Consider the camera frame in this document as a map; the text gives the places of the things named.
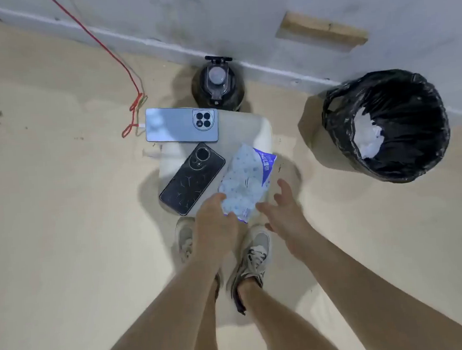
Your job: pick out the person's left forearm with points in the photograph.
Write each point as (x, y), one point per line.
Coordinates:
(166, 317)

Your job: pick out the person's right forearm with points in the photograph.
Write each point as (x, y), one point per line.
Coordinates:
(368, 297)

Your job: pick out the small wooden block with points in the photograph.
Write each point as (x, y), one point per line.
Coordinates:
(323, 30)

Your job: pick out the dark water bottle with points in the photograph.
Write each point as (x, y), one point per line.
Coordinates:
(218, 86)

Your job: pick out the person's left sneaker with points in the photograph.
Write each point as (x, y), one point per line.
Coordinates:
(185, 240)

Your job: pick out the person's sneaker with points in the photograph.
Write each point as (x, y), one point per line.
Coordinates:
(253, 258)
(185, 240)

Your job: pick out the person's right leg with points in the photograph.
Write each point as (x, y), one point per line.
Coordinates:
(275, 329)

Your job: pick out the trash bin with black bag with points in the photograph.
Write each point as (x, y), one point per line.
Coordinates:
(407, 135)

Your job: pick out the person's left hand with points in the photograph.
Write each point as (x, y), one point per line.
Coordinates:
(213, 232)

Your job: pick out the person's right hand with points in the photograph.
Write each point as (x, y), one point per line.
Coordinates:
(288, 220)

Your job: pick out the black patterned smartphone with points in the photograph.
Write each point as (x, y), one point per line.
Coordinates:
(190, 184)

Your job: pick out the person's right sneaker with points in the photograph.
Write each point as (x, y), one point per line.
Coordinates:
(253, 258)

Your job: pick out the blue dotted wet wipes packet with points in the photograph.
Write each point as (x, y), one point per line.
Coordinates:
(243, 180)

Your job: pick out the cream white storage box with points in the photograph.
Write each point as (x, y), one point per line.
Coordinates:
(243, 132)

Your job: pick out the crumpled white tissues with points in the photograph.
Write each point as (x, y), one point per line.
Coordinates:
(367, 136)

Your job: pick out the silver blue smartphone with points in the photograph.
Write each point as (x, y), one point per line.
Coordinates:
(171, 125)

